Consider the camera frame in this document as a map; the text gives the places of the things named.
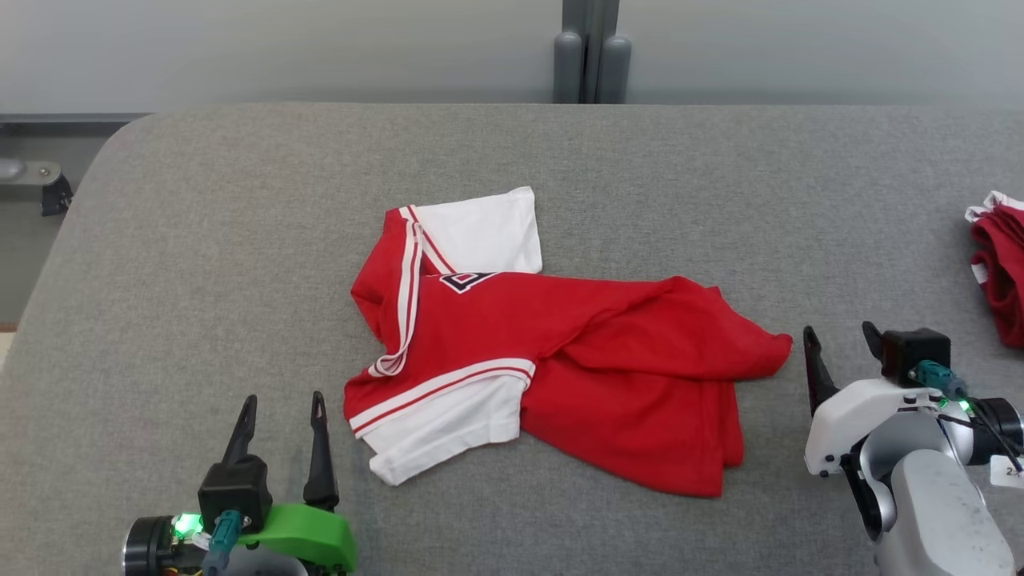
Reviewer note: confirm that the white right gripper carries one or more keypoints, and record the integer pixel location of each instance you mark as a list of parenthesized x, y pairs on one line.
[(848, 416)]

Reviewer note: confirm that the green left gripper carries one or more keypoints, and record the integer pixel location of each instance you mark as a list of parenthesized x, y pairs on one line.
[(312, 532)]

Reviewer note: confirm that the red and white jersey shirt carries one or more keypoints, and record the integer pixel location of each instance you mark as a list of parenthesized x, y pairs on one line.
[(600, 336)]

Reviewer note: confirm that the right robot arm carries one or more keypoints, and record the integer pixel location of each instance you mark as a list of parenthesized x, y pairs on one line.
[(936, 512)]

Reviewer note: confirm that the red shorts with white stripes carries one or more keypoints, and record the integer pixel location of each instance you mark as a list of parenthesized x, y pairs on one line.
[(1004, 272)]

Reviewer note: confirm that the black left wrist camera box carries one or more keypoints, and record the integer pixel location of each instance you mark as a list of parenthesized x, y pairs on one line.
[(236, 492)]

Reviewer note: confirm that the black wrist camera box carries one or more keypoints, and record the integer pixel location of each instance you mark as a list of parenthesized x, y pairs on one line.
[(236, 492), (912, 348)]

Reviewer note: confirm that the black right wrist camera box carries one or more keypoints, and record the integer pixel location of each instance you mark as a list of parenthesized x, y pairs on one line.
[(912, 348)]

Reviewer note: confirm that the grey metal wheeled frame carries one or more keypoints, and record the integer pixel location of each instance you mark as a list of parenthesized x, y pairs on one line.
[(32, 172)]

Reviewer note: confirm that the grey metal double post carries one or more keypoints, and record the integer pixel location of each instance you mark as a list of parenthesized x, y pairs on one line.
[(592, 40)]

